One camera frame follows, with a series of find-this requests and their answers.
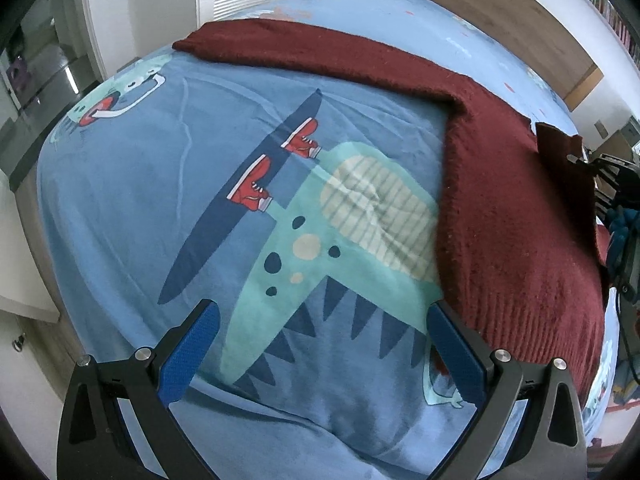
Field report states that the bed with blue dinosaur sheet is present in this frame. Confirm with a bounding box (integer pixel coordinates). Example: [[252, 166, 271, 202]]
[[37, 0, 621, 480]]

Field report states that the row of books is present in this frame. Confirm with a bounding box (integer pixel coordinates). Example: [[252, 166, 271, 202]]
[[550, 0, 640, 66]]

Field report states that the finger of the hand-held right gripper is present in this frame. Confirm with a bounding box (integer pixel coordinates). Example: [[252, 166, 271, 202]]
[[567, 152, 640, 201]]

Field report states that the white wardrobe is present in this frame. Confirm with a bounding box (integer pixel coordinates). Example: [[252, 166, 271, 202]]
[[82, 0, 401, 81]]

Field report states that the wooden bed headboard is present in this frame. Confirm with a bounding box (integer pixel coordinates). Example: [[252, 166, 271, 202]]
[[391, 0, 605, 111]]

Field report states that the white low cabinet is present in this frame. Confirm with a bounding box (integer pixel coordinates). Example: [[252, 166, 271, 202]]
[[0, 175, 63, 326]]

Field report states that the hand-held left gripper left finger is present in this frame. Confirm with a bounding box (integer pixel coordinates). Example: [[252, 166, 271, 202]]
[[57, 299, 221, 480]]

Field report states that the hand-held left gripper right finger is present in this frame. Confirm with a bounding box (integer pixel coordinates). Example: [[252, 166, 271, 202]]
[[426, 300, 588, 480]]

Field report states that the dark red knit sweater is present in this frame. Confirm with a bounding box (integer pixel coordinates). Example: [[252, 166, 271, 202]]
[[172, 19, 613, 406]]

